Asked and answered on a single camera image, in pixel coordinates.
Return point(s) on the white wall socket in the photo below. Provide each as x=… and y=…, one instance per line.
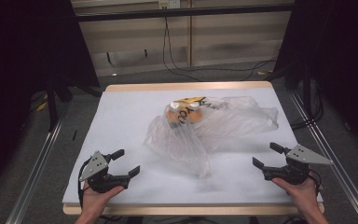
x=168, y=4

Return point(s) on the black horizontal bar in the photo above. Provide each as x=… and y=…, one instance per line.
x=183, y=12

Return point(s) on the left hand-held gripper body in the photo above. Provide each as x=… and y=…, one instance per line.
x=97, y=174

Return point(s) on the person's left hand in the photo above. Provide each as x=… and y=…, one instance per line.
x=99, y=199

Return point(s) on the clear plastic bag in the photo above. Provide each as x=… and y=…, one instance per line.
x=223, y=130

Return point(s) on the black metal stand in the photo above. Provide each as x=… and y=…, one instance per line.
x=52, y=105
x=306, y=90

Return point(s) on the white table cover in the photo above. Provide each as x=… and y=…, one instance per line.
x=121, y=124

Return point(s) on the black curtain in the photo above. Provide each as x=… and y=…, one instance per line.
x=341, y=62
x=18, y=77

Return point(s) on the metal floor rail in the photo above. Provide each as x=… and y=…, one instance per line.
x=338, y=168
x=34, y=174

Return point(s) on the yellow milk tea bottle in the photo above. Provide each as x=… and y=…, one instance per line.
x=175, y=115
x=194, y=112

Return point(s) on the person's right hand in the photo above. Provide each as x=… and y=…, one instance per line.
x=301, y=194

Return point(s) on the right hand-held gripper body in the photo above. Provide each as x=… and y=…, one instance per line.
x=295, y=168

